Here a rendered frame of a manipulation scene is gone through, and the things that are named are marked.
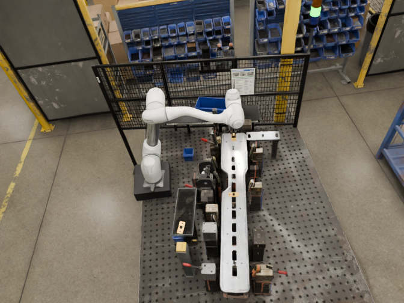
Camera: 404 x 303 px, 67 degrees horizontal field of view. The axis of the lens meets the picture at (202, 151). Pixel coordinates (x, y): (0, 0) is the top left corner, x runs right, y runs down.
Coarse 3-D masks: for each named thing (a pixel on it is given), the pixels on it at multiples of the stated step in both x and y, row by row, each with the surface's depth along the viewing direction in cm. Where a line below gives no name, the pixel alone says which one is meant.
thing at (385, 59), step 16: (400, 0) 363; (384, 16) 374; (400, 16) 379; (384, 32) 394; (400, 32) 398; (384, 48) 412; (400, 48) 416; (368, 64) 426; (384, 64) 432; (400, 64) 437
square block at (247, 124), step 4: (244, 120) 279; (248, 120) 278; (244, 124) 275; (248, 124) 275; (244, 128) 278; (248, 128) 278; (244, 132) 282; (248, 136) 286; (248, 144) 298; (248, 148) 299
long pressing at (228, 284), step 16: (224, 144) 270; (240, 144) 268; (224, 160) 258; (240, 160) 256; (240, 176) 245; (224, 192) 236; (240, 192) 235; (224, 208) 228; (240, 208) 226; (224, 224) 219; (240, 224) 218; (224, 240) 211; (240, 240) 210; (224, 256) 204; (240, 256) 203; (224, 272) 197; (240, 272) 196; (224, 288) 190; (240, 288) 190
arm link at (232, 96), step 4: (228, 92) 206; (232, 92) 206; (236, 92) 206; (228, 96) 206; (232, 96) 205; (236, 96) 205; (228, 100) 207; (232, 100) 206; (236, 100) 206; (240, 100) 210; (228, 104) 207; (240, 104) 207
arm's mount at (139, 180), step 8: (136, 168) 284; (168, 168) 282; (136, 176) 279; (168, 176) 277; (136, 184) 274; (168, 184) 272; (136, 192) 268; (144, 192) 268; (152, 192) 268; (160, 192) 269; (168, 192) 270; (136, 200) 275
